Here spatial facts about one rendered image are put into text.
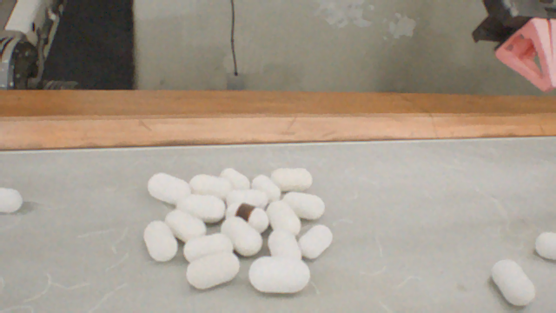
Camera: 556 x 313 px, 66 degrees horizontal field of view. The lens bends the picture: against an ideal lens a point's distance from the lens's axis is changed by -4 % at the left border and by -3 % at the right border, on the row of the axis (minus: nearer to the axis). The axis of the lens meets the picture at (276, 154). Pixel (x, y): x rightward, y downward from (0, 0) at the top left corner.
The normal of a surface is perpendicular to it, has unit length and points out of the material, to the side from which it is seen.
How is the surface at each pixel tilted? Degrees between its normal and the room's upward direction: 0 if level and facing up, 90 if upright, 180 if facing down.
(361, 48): 90
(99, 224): 0
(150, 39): 90
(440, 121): 45
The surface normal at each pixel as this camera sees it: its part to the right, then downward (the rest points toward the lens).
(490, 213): 0.11, -0.90
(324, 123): 0.28, -0.33
